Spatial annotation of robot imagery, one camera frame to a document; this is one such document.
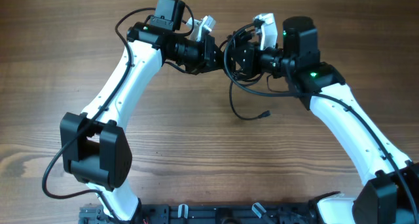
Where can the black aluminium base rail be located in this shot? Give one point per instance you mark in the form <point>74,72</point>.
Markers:
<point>283,213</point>

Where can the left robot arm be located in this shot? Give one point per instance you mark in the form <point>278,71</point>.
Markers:
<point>94,148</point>

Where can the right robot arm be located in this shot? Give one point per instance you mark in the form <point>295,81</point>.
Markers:
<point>389,177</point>

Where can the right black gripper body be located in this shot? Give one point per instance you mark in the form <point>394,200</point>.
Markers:
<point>255,66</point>

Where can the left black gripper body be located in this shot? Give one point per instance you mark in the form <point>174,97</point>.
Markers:
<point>204,62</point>

